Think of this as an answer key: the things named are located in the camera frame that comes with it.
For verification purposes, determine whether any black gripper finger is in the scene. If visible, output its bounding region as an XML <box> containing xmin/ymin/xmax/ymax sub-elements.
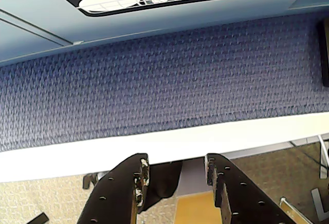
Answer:
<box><xmin>204</xmin><ymin>153</ymin><xmax>296</xmax><ymax>224</ymax></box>
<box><xmin>77</xmin><ymin>153</ymin><xmax>151</xmax><ymax>224</ymax></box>

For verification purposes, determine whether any black chair caster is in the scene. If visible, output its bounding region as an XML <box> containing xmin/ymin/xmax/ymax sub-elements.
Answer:
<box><xmin>82</xmin><ymin>172</ymin><xmax>108</xmax><ymax>190</ymax></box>

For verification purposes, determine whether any dark blue woven mat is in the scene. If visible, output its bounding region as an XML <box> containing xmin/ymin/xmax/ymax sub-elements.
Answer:
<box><xmin>0</xmin><ymin>12</ymin><xmax>329</xmax><ymax>153</ymax></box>

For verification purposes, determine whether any black flat board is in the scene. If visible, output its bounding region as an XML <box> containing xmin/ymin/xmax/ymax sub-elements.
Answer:
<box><xmin>317</xmin><ymin>17</ymin><xmax>329</xmax><ymax>88</ymax></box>

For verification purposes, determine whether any thin cable on floor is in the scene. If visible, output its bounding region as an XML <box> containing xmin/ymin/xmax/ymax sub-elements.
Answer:
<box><xmin>290</xmin><ymin>135</ymin><xmax>329</xmax><ymax>180</ymax></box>

